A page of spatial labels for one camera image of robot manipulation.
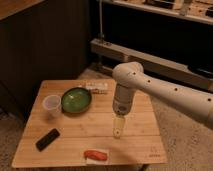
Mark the white packaged box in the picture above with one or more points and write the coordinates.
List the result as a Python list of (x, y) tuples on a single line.
[(97, 87)]

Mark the green bowl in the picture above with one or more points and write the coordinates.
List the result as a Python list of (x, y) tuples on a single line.
[(76, 100)]

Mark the metal vertical pole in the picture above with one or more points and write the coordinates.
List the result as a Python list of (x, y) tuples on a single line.
[(101, 34)]

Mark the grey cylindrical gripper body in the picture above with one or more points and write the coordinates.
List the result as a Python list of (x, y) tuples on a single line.
[(123, 99)]

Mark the wooden folding table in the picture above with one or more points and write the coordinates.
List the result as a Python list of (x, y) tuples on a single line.
[(140, 143)]

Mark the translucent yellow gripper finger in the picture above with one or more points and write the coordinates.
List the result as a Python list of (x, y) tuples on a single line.
[(118, 126)]

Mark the black rectangular eraser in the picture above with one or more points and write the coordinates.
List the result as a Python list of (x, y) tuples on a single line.
[(47, 139)]

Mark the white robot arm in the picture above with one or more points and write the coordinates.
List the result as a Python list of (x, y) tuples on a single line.
[(130, 77)]

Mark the metal shelf beam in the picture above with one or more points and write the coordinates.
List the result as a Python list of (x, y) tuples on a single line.
[(167, 68)]

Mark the white napkin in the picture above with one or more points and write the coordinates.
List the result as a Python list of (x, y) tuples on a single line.
[(96, 162)]

